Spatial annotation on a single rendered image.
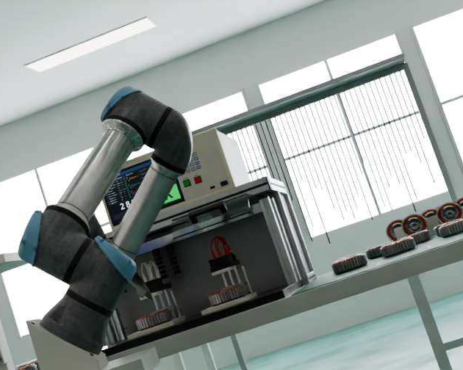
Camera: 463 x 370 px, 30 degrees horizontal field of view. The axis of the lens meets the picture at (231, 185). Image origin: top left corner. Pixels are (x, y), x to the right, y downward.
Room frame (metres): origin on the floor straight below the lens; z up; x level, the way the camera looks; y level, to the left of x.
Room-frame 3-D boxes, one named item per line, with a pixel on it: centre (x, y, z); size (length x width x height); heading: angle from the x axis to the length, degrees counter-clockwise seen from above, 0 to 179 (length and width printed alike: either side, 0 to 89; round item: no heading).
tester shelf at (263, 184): (2.96, 0.19, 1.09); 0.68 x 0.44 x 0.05; 81
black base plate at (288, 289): (2.66, 0.24, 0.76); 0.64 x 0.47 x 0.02; 81
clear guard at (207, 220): (2.62, 0.07, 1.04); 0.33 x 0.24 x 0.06; 171
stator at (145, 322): (2.67, 0.36, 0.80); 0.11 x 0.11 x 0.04
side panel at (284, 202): (2.99, -0.15, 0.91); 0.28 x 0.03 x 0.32; 171
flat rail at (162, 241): (2.74, 0.22, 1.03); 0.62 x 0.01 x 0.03; 81
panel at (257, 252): (2.90, 0.20, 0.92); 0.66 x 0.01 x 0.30; 81
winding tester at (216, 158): (2.96, 0.17, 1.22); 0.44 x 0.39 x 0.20; 81
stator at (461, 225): (2.81, -0.65, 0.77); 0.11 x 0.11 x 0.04
